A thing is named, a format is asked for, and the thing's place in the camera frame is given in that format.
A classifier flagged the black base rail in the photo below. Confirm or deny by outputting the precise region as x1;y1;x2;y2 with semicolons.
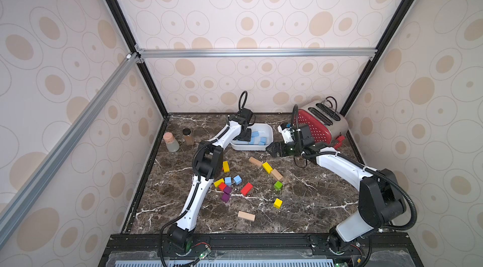
99;233;423;266

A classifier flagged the red polka dot toaster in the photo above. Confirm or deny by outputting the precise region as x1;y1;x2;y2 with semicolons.
295;96;348;149

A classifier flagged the small yellow cube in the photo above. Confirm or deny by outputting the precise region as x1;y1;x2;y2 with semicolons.
274;199;283;209

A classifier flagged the purple block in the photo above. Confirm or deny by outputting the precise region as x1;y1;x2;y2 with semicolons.
221;186;231;203

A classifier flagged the pink lid glass jar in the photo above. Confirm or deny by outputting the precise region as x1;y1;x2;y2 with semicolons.
163;132;180;152

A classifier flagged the silver left frame bar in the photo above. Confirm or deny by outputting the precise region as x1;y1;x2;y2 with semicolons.
1;52;140;247

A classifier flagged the silver horizontal frame bar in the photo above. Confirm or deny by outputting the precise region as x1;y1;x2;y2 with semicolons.
128;48;377;61

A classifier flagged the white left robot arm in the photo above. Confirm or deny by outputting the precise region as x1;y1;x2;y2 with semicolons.
160;91;254;254

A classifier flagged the yellow block centre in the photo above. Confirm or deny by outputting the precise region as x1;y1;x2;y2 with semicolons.
262;163;273;175

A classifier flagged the natural wood block middle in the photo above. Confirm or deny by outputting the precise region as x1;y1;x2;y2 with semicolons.
270;169;283;181

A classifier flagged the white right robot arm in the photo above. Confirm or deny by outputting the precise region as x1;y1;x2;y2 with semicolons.
267;105;418;254

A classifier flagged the long red block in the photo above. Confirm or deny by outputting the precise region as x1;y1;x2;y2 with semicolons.
240;183;254;197

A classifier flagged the black lid spice jar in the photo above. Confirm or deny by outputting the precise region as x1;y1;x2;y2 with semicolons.
182;128;194;146

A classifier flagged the natural wood flat block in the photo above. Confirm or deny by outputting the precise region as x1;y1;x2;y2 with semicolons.
238;211;255;222

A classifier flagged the natural wood block rear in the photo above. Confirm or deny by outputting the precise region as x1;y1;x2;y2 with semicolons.
249;157;263;167

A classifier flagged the white plastic tub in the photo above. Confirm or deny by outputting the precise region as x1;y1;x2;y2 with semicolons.
230;124;274;151

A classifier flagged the yellow cube left cluster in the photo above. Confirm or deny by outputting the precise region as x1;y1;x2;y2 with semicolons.
214;179;225;188

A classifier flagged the yellow flat block left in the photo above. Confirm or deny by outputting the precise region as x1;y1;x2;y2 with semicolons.
223;161;230;173

